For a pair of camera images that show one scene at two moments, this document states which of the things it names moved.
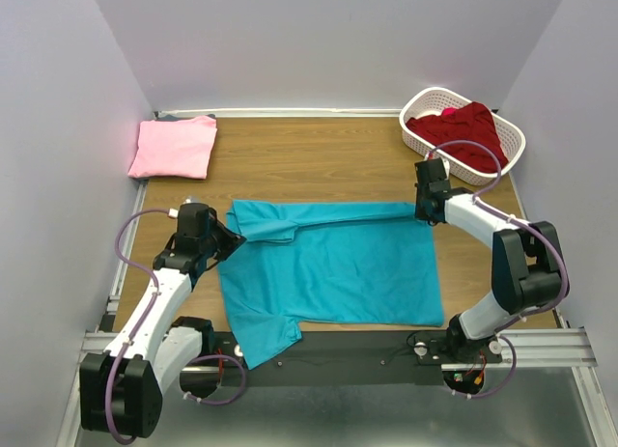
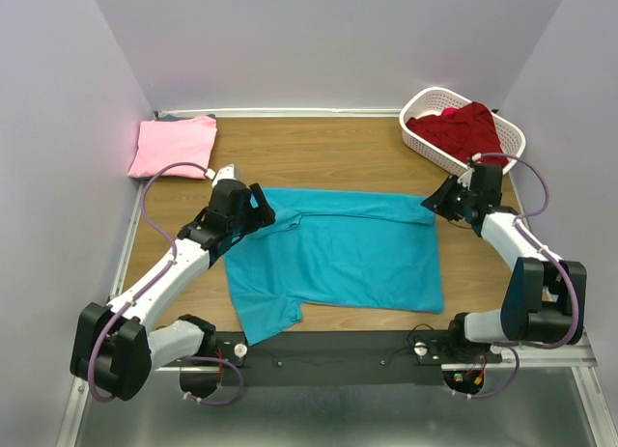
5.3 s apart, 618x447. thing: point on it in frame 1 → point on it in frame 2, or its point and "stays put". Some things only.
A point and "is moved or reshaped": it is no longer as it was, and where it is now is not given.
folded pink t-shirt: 177,147 stays put
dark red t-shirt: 472,122 stays put
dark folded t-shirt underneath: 170,117 stays put
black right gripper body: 419,206 → 464,198
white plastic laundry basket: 429,100 stays put
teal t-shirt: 312,262 is moved or reshaped
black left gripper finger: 226,241 → 263,214
